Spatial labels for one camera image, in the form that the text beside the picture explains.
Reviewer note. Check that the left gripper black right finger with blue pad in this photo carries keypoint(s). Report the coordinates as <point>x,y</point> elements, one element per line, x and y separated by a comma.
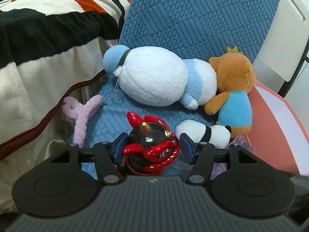
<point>203,155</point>

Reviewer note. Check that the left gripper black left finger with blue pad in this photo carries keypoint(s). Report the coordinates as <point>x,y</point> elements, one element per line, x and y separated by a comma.
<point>101,162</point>

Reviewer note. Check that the red black demon figurine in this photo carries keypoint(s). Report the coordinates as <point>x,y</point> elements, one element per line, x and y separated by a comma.
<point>150,147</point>

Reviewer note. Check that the pink fuzzy plush toy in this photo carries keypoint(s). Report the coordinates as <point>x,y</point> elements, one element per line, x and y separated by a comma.
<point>75,112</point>

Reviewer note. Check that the white black panda plush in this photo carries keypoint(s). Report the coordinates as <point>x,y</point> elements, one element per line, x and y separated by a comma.
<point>217,135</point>

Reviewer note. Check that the pink storage box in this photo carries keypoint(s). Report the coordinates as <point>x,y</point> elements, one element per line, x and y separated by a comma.
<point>277,134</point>

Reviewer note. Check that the brown bear plush blue shirt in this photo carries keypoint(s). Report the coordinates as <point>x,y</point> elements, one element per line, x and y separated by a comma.
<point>235,80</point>

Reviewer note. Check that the white blue plush doll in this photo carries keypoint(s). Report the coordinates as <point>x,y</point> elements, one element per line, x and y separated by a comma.
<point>158,77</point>

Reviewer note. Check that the white folding chair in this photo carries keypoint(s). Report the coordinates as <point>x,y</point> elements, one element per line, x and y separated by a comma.
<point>285,48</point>

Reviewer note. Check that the striped fleece blanket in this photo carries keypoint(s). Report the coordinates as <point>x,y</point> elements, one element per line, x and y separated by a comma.
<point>49,48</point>

